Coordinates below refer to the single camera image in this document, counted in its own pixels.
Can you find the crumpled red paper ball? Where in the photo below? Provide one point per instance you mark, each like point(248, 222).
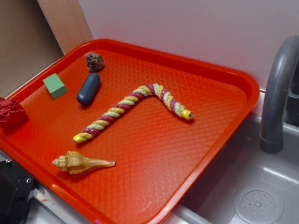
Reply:
point(11, 113)

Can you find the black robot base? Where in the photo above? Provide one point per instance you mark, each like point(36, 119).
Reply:
point(16, 192)

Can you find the grey brown rock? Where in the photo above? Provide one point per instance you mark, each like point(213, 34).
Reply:
point(94, 62)

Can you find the dark blue oval capsule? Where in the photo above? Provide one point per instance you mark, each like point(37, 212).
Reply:
point(88, 89)

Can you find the grey plastic sink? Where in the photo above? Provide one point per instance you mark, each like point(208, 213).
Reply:
point(244, 185)

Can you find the orange plastic tray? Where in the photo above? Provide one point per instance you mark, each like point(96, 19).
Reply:
point(158, 154)

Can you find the tan conch seashell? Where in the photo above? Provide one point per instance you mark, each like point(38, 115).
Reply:
point(75, 163)

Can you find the brown cardboard panel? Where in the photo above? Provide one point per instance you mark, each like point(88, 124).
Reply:
point(27, 44)

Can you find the wooden board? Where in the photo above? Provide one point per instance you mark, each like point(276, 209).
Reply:
point(67, 22)

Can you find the green foam block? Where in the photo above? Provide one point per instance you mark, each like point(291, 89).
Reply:
point(54, 85)

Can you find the grey curved faucet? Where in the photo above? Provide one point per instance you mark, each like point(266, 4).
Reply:
point(281, 102)

